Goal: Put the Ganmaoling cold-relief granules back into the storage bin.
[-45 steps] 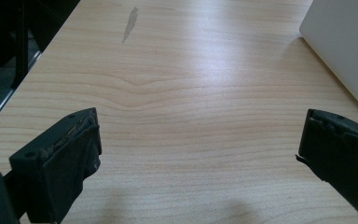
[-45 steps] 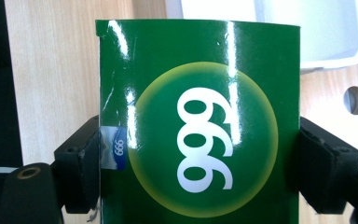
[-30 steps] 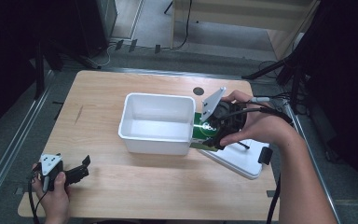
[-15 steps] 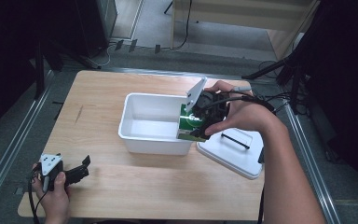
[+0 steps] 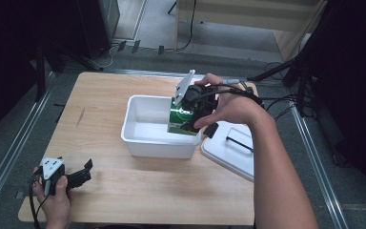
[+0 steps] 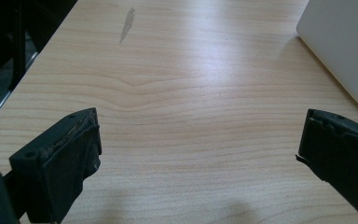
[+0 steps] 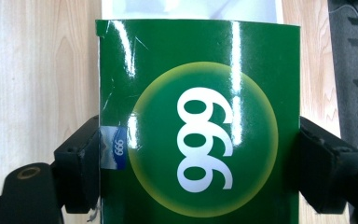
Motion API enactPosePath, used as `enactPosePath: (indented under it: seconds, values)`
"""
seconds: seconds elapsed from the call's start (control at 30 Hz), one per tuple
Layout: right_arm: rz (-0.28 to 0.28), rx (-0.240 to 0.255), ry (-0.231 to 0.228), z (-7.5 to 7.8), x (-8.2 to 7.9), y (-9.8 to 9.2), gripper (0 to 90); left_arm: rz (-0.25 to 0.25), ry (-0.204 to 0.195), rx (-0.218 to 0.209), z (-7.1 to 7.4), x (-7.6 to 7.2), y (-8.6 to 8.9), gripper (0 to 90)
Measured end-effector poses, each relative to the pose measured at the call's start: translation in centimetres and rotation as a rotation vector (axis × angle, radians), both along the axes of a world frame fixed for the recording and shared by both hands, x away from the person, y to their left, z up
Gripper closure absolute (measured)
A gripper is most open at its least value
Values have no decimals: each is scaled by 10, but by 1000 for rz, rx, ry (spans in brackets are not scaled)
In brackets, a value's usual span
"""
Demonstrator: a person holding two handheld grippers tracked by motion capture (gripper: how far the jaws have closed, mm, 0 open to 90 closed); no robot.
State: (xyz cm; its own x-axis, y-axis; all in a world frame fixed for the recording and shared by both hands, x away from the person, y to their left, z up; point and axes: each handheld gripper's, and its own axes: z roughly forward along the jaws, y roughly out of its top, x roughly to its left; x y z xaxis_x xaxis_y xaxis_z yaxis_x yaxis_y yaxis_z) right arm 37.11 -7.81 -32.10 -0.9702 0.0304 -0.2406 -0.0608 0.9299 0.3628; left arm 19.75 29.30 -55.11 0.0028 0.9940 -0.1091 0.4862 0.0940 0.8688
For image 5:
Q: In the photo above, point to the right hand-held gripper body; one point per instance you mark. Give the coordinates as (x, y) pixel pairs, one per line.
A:
(200, 101)

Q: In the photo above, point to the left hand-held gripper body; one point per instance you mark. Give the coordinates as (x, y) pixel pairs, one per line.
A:
(52, 167)

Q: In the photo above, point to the green carton box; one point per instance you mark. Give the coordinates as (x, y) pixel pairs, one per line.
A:
(179, 117)

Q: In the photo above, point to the white plastic storage box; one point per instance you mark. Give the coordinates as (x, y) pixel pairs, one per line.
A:
(149, 140)

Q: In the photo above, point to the white box lid black clips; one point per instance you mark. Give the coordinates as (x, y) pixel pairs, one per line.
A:
(232, 156)

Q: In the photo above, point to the person's right hand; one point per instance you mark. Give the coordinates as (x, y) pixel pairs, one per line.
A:
(235, 109)

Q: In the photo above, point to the person's left hand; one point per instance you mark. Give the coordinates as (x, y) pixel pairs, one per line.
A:
(57, 210)

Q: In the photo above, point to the black tape strip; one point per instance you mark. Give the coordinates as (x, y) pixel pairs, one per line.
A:
(161, 50)
(136, 46)
(121, 46)

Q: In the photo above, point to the black metal stand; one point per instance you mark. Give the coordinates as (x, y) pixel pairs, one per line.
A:
(40, 73)

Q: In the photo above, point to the light wooden furniture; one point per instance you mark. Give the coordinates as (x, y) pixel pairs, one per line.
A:
(251, 14)

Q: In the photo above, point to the black tripod stand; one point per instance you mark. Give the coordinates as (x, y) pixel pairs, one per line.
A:
(300, 82)

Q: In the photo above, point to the dark cabinet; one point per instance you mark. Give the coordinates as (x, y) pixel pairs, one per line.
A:
(98, 25)

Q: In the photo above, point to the metal floor rail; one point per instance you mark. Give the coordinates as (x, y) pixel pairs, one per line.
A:
(152, 73)
(317, 165)
(9, 156)

